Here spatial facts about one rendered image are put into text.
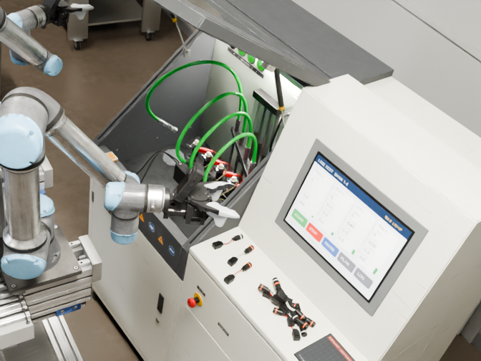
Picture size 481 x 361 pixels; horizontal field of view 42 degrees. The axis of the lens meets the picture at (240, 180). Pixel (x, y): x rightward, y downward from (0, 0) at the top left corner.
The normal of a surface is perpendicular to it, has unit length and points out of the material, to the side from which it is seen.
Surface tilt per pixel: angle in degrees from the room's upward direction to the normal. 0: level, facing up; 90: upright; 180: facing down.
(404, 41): 90
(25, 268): 98
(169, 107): 90
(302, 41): 0
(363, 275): 76
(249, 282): 0
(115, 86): 0
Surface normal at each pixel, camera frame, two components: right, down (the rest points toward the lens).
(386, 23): -0.84, 0.22
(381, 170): -0.71, 0.11
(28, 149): 0.07, 0.55
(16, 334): 0.51, 0.62
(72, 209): 0.18, -0.75
